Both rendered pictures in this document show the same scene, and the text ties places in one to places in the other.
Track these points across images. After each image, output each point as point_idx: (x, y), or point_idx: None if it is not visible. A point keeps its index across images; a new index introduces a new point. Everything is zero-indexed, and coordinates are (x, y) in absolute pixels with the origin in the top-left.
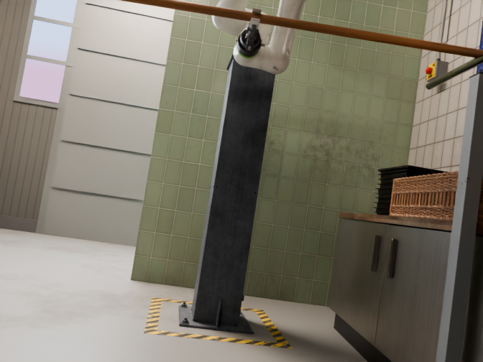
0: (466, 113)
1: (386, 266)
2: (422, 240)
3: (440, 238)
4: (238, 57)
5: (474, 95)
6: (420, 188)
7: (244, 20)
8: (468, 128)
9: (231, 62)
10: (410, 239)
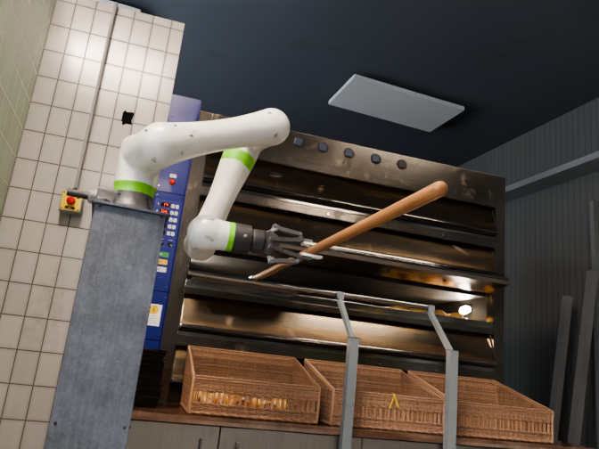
0: (350, 360)
1: None
2: (280, 441)
3: (305, 438)
4: (215, 244)
5: (356, 351)
6: (246, 391)
7: (315, 253)
8: (353, 371)
9: (133, 209)
10: (262, 440)
